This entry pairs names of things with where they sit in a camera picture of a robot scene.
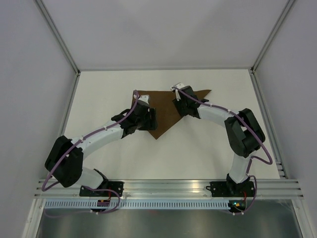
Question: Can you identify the white slotted cable duct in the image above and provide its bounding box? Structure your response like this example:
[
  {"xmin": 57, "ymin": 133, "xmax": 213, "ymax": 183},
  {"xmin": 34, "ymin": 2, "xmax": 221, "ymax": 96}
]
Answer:
[{"xmin": 45, "ymin": 199, "xmax": 229, "ymax": 210}]

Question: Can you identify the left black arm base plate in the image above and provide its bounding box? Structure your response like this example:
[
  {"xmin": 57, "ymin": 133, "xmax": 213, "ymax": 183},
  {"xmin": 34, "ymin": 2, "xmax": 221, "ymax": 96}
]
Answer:
[{"xmin": 79, "ymin": 181, "xmax": 124, "ymax": 197}]

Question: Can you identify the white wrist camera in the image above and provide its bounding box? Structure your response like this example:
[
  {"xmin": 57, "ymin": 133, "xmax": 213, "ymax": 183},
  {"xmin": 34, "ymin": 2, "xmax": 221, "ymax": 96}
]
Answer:
[
  {"xmin": 138, "ymin": 95, "xmax": 150, "ymax": 107},
  {"xmin": 170, "ymin": 83, "xmax": 185, "ymax": 101}
]

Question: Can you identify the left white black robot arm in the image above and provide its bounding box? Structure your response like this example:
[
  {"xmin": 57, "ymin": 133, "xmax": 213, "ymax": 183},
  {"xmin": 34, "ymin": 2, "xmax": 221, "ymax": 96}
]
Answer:
[{"xmin": 45, "ymin": 95, "xmax": 158, "ymax": 196}]

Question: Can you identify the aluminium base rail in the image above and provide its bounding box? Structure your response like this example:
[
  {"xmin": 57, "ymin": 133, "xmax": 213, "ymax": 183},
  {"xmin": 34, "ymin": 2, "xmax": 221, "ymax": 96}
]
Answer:
[{"xmin": 32, "ymin": 179, "xmax": 304, "ymax": 200}]

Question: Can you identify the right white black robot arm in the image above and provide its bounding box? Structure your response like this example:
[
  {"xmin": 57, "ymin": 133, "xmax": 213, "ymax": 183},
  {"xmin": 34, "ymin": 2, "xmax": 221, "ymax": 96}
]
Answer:
[{"xmin": 171, "ymin": 84, "xmax": 265, "ymax": 197}]

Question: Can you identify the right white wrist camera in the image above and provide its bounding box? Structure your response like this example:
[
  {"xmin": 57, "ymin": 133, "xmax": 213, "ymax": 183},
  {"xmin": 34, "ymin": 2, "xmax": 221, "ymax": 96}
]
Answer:
[{"xmin": 170, "ymin": 83, "xmax": 185, "ymax": 101}]

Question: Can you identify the aluminium frame post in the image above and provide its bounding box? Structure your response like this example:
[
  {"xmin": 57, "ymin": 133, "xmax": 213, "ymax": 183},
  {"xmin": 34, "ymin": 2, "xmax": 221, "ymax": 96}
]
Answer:
[
  {"xmin": 249, "ymin": 0, "xmax": 297, "ymax": 74},
  {"xmin": 34, "ymin": 0, "xmax": 80, "ymax": 76}
]

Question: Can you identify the brown cloth napkin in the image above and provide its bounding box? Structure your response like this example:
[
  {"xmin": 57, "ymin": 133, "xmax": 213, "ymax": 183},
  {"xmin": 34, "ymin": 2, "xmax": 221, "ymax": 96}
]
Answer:
[{"xmin": 130, "ymin": 89, "xmax": 212, "ymax": 141}]

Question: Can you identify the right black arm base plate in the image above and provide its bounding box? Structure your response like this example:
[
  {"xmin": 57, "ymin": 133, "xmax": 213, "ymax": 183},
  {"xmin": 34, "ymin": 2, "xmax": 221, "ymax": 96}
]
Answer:
[{"xmin": 206, "ymin": 181, "xmax": 256, "ymax": 197}]

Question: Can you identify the left aluminium frame post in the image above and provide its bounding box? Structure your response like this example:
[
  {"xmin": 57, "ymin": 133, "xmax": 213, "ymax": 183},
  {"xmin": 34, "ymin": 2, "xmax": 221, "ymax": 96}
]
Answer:
[{"xmin": 34, "ymin": 0, "xmax": 80, "ymax": 76}]

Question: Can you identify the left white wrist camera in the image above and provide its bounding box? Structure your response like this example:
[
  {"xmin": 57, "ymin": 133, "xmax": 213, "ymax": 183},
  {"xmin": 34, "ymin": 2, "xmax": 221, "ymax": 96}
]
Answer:
[{"xmin": 138, "ymin": 95, "xmax": 150, "ymax": 107}]

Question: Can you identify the right aluminium frame post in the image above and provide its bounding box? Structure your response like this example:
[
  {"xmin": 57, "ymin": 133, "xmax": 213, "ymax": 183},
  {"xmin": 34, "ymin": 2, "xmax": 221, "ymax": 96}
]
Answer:
[{"xmin": 249, "ymin": 0, "xmax": 297, "ymax": 74}]

